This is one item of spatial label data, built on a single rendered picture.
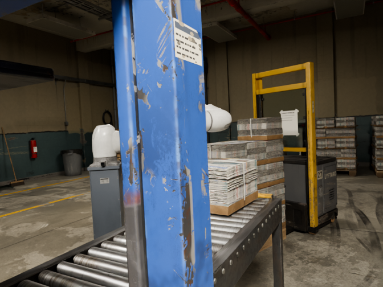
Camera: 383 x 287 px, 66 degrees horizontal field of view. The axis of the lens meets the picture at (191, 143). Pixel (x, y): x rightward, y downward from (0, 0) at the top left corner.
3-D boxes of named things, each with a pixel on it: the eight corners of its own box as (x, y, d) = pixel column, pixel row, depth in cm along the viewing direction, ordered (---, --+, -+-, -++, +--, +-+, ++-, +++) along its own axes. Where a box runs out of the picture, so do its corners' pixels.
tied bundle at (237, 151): (196, 168, 281) (195, 144, 280) (218, 165, 300) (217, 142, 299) (226, 172, 252) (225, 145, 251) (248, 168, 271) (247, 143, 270)
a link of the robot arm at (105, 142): (89, 157, 203) (86, 125, 202) (113, 154, 215) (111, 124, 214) (98, 158, 191) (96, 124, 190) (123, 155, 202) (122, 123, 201)
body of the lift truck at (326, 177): (265, 219, 380) (263, 158, 376) (288, 210, 415) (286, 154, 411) (318, 232, 327) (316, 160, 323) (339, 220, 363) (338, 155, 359)
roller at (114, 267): (81, 264, 107) (80, 250, 107) (196, 293, 84) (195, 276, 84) (69, 270, 103) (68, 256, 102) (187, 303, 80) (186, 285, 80)
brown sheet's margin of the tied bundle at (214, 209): (195, 201, 167) (195, 193, 166) (242, 207, 150) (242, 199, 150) (178, 208, 153) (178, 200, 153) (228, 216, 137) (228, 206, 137)
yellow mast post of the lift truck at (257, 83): (256, 214, 372) (251, 74, 363) (261, 212, 378) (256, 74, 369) (263, 215, 365) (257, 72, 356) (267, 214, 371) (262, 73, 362)
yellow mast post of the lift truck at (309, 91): (306, 225, 322) (301, 63, 313) (310, 224, 328) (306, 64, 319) (314, 227, 315) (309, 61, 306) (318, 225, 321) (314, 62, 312)
